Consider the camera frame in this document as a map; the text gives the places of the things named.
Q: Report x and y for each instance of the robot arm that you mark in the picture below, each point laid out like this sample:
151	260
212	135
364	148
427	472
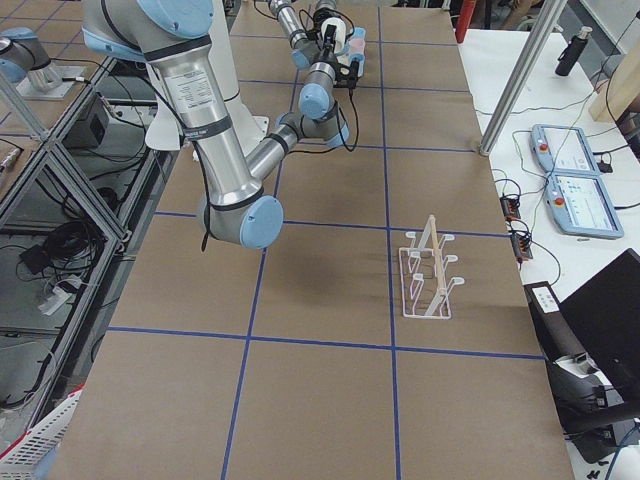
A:
173	37
306	45

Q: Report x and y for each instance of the teach pendant far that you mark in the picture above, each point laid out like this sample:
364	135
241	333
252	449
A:
561	148

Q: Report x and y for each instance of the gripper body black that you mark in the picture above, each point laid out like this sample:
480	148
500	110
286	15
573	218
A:
327	49

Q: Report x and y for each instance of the black laptop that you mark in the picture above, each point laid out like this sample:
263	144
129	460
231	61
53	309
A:
604	316

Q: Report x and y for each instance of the black bottle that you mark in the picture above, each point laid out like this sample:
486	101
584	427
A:
570	55

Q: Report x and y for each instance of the pink plastic cup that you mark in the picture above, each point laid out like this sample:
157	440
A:
357	46

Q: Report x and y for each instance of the teach pendant near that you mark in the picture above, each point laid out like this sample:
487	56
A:
580	206

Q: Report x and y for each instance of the white wire cup rack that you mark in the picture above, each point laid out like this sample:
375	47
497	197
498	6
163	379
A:
424	285

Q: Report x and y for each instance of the red cylinder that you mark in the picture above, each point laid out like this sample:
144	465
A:
464	19

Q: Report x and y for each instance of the white plastic cup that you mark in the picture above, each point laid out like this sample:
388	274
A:
341	32

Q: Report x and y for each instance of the teach pendant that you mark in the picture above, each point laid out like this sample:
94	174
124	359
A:
561	148
580	206

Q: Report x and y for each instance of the aluminium frame post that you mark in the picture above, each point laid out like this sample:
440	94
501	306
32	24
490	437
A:
525	63

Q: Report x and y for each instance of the cream plastic tray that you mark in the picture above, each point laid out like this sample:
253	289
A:
358	32

